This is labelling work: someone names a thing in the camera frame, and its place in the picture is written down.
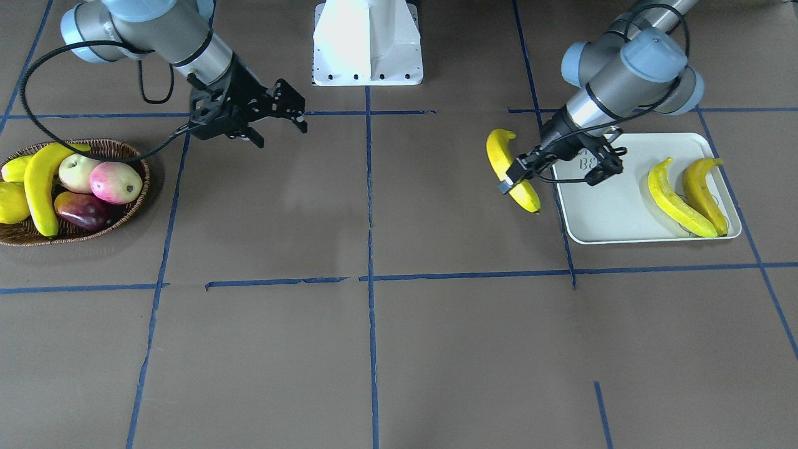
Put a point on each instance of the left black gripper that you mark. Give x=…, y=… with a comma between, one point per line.
x=557, y=138

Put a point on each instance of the yellow banana with brown tip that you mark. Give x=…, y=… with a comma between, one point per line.
x=698, y=196

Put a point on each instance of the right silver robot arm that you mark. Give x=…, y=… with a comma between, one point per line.
x=178, y=31

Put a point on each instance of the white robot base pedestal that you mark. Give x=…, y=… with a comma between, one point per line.
x=367, y=43

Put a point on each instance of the yellow banana short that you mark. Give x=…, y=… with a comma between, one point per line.
x=38, y=180

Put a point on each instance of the pale green apple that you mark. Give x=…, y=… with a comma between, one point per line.
x=74, y=173

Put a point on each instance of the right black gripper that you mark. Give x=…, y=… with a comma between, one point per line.
x=248, y=91

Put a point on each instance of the brown wicker basket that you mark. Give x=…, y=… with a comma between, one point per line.
x=25, y=234

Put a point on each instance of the dark purple plum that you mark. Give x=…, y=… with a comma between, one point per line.
x=84, y=211

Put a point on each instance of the large yellow banana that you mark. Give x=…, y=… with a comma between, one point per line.
x=509, y=171

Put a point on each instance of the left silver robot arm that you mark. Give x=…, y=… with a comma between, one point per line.
x=633, y=69

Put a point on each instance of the bright yellow-green banana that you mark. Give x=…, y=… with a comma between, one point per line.
x=673, y=205

